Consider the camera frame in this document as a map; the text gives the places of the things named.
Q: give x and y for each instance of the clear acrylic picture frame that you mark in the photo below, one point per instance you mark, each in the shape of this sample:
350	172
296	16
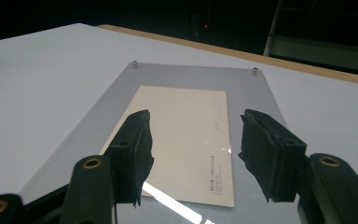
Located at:
248	93

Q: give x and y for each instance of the red indicator light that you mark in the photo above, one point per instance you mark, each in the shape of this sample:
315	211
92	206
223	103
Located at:
206	26

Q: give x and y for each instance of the beige picture card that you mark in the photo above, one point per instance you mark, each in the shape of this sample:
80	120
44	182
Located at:
186	130

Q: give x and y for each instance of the small metal frame standoff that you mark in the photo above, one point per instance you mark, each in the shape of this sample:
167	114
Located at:
134	64
254	71

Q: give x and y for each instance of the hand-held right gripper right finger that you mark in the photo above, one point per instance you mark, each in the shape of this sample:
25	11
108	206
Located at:
270	155

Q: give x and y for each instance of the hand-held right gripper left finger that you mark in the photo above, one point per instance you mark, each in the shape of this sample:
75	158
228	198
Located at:
130	155

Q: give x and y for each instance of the white metal stand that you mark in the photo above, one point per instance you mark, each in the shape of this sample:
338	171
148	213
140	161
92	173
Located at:
323	51

